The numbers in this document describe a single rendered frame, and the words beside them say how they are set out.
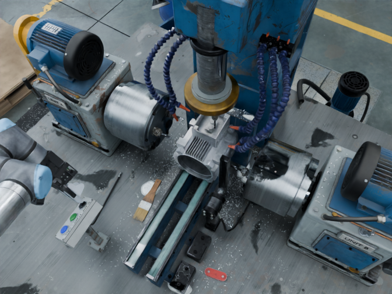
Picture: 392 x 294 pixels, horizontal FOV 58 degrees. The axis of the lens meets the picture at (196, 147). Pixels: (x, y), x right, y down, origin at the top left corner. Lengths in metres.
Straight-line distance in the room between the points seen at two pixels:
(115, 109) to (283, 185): 0.69
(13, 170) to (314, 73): 1.98
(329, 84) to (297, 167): 1.33
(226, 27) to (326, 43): 2.53
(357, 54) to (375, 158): 2.36
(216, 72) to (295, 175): 0.44
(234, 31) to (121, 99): 0.64
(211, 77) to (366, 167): 0.50
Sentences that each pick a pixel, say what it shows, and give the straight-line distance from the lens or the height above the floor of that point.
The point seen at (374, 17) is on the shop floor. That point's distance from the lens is 3.80.
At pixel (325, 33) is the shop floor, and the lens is 3.49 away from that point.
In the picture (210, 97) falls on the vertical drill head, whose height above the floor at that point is 1.36.
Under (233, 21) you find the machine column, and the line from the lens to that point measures 0.89.
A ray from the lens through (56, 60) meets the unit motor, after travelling 1.44.
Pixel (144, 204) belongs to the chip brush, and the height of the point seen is 0.81.
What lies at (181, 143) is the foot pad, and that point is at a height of 1.08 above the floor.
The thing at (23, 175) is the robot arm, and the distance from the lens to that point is 1.04.
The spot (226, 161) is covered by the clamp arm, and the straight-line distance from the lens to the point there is 1.12.
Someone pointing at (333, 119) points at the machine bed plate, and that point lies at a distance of 1.85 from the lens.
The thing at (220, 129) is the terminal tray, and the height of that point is 1.15.
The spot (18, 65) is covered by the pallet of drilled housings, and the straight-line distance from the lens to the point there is 3.25.
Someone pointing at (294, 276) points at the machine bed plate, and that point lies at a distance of 1.49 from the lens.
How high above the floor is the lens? 2.23
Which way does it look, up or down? 60 degrees down
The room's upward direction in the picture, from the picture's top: 3 degrees counter-clockwise
